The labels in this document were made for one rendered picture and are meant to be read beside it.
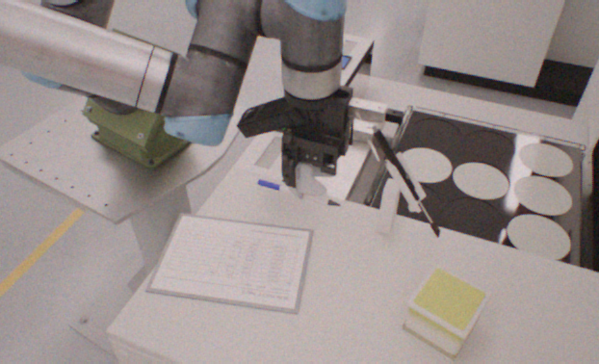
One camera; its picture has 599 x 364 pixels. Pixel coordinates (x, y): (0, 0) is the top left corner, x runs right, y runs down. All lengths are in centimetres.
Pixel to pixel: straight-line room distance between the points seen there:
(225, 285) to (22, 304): 144
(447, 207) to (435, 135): 21
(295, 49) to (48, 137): 83
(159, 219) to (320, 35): 83
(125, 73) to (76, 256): 160
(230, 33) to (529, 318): 52
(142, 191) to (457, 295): 68
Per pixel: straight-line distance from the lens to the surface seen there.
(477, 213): 95
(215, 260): 74
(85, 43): 61
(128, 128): 112
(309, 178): 74
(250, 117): 72
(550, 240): 95
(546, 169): 109
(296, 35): 59
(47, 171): 121
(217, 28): 61
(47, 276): 213
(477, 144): 109
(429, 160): 103
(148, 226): 133
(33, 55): 62
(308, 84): 62
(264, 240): 76
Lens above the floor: 154
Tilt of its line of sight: 43 degrees down
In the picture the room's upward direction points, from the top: straight up
